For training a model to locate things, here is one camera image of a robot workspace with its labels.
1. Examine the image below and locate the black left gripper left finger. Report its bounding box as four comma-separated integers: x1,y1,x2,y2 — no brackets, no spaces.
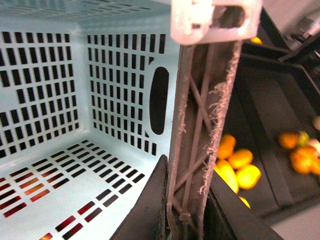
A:
110,154,168,240

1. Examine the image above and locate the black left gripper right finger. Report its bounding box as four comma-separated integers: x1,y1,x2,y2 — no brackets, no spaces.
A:
209,172,282,240

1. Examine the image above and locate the light blue plastic basket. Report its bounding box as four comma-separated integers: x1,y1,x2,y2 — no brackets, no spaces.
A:
0,0,179,240

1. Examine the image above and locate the white zip tie clip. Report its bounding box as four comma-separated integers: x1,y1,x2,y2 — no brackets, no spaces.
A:
170,0,263,45

